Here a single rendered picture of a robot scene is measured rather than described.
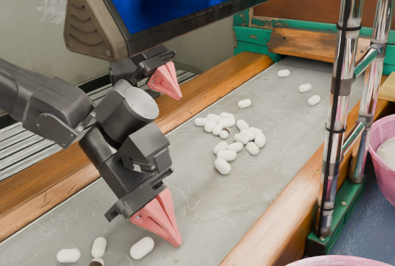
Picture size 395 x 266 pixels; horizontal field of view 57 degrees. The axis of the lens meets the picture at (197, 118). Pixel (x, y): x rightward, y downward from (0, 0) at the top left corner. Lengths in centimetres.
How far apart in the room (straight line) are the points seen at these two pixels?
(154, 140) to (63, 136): 13
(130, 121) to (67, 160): 27
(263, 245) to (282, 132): 33
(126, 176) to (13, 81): 20
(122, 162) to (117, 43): 23
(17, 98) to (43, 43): 218
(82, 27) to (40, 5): 233
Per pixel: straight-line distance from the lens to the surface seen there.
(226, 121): 79
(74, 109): 53
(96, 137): 53
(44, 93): 53
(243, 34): 119
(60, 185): 68
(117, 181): 50
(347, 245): 66
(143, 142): 45
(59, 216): 65
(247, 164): 68
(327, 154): 50
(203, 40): 250
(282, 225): 54
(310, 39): 104
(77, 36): 36
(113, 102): 49
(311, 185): 61
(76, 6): 35
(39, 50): 270
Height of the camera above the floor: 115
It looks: 29 degrees down
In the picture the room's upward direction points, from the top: 5 degrees counter-clockwise
